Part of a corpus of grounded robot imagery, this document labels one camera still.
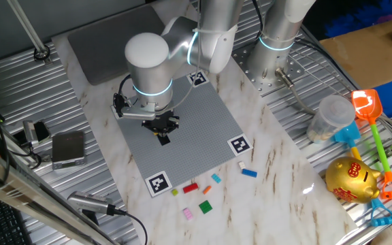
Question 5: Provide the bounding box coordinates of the gold piggy bank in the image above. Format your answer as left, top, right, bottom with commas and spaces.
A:
325, 156, 382, 205

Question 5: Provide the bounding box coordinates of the perforated metal robot base plate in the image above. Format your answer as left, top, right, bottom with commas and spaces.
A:
231, 42, 308, 98

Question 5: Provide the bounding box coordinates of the blue fuzzy fabric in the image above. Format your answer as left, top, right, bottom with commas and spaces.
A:
324, 0, 392, 38

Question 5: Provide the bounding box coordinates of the green Lego plate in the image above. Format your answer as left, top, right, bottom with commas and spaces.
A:
198, 199, 214, 215

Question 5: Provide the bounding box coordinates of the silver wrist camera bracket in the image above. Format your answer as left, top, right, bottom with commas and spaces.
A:
112, 92, 158, 121

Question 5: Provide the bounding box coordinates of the brown cardboard box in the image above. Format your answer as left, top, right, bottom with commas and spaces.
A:
319, 15, 392, 90

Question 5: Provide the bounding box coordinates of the grey Lego baseplate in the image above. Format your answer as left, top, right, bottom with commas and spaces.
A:
110, 70, 254, 198

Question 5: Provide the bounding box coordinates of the silver depth camera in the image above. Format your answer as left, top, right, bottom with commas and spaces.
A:
67, 191, 117, 216

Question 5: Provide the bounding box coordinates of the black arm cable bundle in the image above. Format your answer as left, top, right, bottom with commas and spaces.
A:
252, 0, 267, 42

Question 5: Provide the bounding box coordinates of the grey robot conduit cable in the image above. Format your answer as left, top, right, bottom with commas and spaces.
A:
274, 67, 318, 115

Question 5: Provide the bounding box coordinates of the red Lego brick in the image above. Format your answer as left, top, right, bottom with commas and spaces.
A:
182, 182, 199, 195

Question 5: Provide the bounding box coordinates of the blue toy shovel yellow handle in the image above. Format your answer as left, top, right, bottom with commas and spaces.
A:
330, 120, 392, 228

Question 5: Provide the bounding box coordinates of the grey fabric pad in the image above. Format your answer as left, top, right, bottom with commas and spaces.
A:
67, 3, 169, 86

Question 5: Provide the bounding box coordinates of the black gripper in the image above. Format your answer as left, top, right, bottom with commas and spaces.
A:
141, 110, 180, 136

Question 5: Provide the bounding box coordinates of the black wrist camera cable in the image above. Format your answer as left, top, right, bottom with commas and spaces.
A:
116, 73, 132, 99

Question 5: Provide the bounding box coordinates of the silver digital scale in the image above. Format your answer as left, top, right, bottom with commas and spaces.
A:
51, 130, 87, 171

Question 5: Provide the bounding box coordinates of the black white ArUco marker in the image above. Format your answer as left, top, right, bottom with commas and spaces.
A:
186, 70, 210, 88
144, 170, 174, 198
227, 133, 254, 157

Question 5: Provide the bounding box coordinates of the aluminium frame bar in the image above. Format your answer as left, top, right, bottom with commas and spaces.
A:
0, 139, 118, 245

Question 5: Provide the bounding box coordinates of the clear plastic cup with bricks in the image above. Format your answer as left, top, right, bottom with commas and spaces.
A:
306, 94, 356, 144

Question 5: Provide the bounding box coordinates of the orange toy shovel green handle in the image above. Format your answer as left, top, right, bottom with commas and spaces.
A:
350, 88, 392, 200

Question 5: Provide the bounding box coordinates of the silver metal pole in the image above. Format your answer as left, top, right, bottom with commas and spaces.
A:
7, 0, 52, 65

